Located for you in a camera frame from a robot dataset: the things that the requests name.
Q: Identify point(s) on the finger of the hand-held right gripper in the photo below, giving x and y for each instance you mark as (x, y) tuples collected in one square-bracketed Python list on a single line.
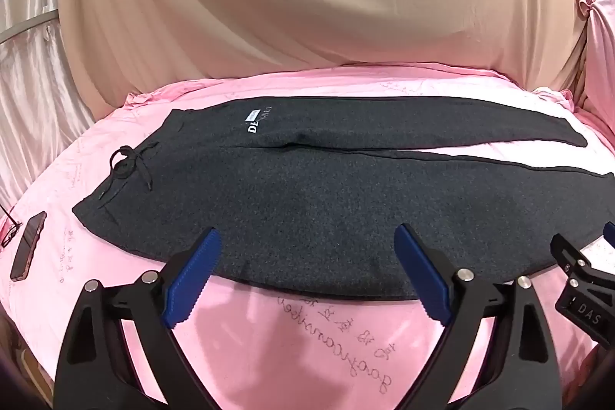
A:
[(610, 234), (569, 258)]

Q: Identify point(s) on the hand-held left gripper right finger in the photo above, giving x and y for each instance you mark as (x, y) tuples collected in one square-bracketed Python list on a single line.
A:
[(425, 280)]

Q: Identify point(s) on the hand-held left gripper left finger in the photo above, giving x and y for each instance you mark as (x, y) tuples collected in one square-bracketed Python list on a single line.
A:
[(192, 280)]

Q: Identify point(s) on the dark grey pants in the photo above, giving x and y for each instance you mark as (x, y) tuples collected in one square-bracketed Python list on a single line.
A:
[(312, 198)]

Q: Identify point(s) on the pink bed sheet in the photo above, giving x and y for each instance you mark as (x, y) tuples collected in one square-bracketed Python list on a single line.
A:
[(312, 342)]

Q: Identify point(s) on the black smartphone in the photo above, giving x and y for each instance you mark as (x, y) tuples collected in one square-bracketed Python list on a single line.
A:
[(28, 246)]

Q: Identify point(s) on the black eyeglasses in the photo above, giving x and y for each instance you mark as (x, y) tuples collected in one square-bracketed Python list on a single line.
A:
[(12, 230)]

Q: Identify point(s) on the white satin curtain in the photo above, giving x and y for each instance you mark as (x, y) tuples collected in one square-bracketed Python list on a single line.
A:
[(33, 102)]

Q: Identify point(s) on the thin grey rod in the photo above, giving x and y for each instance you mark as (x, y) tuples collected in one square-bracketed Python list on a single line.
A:
[(29, 25)]

